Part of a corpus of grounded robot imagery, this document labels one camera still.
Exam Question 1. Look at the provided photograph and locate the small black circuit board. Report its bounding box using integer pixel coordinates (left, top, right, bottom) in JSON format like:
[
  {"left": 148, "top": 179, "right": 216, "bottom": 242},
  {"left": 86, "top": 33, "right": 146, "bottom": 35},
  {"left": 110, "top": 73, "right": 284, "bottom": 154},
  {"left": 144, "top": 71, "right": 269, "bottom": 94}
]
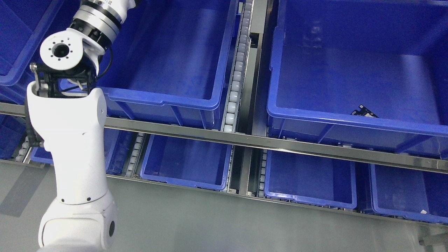
[{"left": 351, "top": 105, "right": 379, "bottom": 118}]

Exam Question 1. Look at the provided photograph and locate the blue plastic bin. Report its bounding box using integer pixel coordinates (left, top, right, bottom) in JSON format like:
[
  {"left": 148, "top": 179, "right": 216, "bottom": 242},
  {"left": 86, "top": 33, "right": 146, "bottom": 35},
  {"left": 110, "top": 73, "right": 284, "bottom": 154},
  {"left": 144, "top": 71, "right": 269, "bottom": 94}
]
[
  {"left": 365, "top": 164, "right": 448, "bottom": 224},
  {"left": 0, "top": 114, "right": 25, "bottom": 160},
  {"left": 59, "top": 0, "right": 239, "bottom": 129},
  {"left": 0, "top": 0, "right": 63, "bottom": 105},
  {"left": 267, "top": 0, "right": 448, "bottom": 160},
  {"left": 264, "top": 150, "right": 357, "bottom": 209},
  {"left": 30, "top": 128, "right": 135, "bottom": 175},
  {"left": 140, "top": 135, "right": 232, "bottom": 190}
]

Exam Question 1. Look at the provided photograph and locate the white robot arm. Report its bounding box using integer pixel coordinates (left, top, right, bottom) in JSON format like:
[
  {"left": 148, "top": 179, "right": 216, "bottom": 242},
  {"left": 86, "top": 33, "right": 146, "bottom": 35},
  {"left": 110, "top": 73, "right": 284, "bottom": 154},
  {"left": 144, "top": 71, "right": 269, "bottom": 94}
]
[{"left": 24, "top": 0, "right": 140, "bottom": 252}]

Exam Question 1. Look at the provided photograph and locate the steel shelf rack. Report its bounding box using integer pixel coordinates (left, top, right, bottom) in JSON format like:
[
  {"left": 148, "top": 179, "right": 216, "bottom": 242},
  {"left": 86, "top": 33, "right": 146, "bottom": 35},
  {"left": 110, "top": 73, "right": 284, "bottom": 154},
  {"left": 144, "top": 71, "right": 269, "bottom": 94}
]
[{"left": 0, "top": 0, "right": 448, "bottom": 224}]

